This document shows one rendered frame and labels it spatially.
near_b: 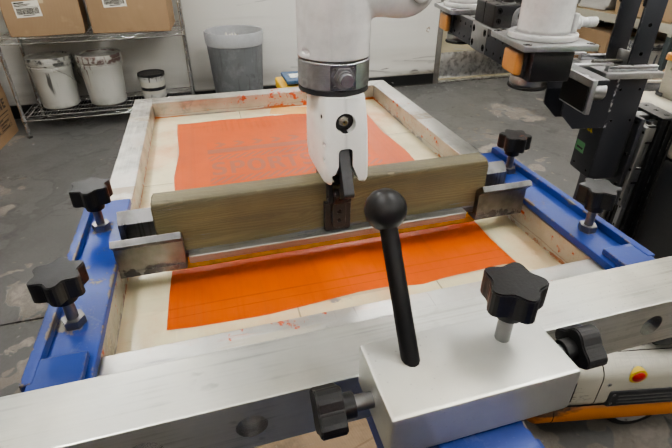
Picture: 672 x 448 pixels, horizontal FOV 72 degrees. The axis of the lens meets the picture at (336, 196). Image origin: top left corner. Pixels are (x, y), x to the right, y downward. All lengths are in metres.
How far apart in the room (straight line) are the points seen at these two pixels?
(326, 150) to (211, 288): 0.21
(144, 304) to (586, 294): 0.44
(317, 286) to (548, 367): 0.29
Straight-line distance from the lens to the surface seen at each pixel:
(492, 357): 0.32
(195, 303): 0.54
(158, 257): 0.55
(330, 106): 0.47
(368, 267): 0.57
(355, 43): 0.47
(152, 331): 0.52
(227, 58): 3.72
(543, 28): 0.96
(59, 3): 3.82
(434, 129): 0.89
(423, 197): 0.59
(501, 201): 0.64
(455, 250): 0.61
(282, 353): 0.36
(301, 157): 0.84
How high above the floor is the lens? 1.31
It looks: 30 degrees down
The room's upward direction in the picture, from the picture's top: straight up
